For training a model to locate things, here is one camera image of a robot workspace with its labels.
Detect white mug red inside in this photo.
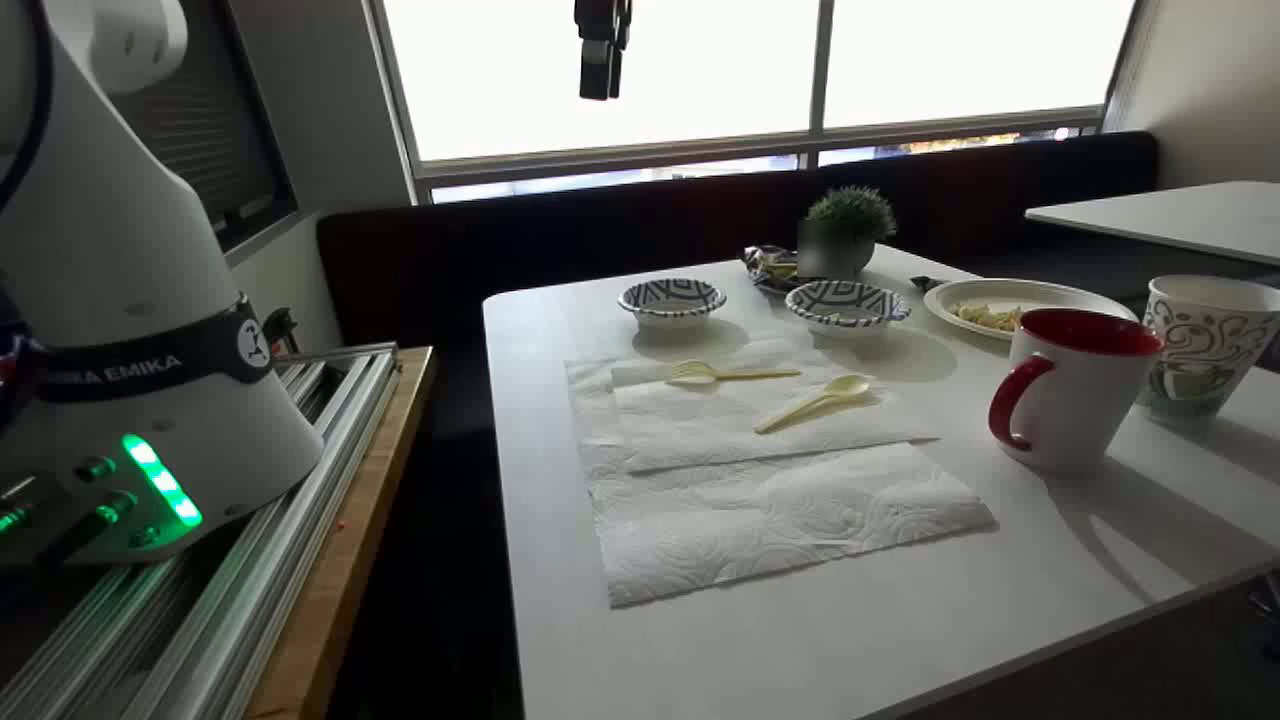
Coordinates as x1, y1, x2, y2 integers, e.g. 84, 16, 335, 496
984, 303, 1167, 479

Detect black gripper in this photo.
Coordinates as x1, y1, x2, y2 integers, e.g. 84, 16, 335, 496
570, 0, 636, 103

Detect dark wall panel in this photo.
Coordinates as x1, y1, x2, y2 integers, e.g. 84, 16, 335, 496
110, 0, 298, 256

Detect wooden base board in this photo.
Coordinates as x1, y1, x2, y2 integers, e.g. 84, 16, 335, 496
244, 346, 440, 720

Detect patterned paper cup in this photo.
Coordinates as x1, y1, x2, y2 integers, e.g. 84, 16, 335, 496
1138, 274, 1280, 422

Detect white paper towel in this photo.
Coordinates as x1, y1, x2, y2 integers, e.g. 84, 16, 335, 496
563, 335, 941, 483
584, 440, 998, 613

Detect dark snack packet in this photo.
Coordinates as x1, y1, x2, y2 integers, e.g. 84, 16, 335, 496
738, 240, 818, 299

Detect black sofa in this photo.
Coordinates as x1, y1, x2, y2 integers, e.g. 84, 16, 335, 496
316, 127, 1165, 351

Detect red clamp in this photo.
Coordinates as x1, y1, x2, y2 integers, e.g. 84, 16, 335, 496
259, 303, 302, 371

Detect blue patterned bowl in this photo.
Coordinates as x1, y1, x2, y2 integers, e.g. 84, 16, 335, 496
616, 277, 732, 335
778, 277, 916, 340

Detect white plate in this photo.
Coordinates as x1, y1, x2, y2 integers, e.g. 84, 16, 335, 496
919, 274, 1137, 346

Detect small green potted plant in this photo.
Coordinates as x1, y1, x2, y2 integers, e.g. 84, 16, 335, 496
799, 184, 899, 281

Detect cream plastic spoon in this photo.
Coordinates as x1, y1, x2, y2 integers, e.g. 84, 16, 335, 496
662, 358, 804, 394
750, 371, 875, 440

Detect aluminium rail frame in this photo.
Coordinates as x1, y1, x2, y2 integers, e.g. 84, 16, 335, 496
0, 340, 400, 720

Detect white side table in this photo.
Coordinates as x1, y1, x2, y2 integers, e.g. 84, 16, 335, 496
1018, 177, 1280, 274

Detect pale food pieces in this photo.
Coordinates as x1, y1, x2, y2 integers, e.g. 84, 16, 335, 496
947, 297, 1037, 335

